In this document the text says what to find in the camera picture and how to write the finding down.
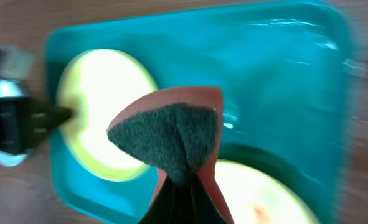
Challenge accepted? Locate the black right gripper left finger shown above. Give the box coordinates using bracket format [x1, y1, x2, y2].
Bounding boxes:
[138, 177, 177, 224]

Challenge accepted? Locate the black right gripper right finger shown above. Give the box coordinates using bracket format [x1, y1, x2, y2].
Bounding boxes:
[179, 175, 227, 224]

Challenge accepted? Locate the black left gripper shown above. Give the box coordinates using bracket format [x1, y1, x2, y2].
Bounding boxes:
[0, 46, 73, 167]

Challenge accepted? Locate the yellow plate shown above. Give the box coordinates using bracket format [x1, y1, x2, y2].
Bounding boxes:
[215, 159, 319, 224]
[56, 49, 158, 182]

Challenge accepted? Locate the pink green scrub sponge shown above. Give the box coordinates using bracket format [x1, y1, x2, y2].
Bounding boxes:
[107, 86, 233, 224]

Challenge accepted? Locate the teal plastic tray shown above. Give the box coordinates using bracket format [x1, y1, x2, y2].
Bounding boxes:
[45, 1, 354, 223]

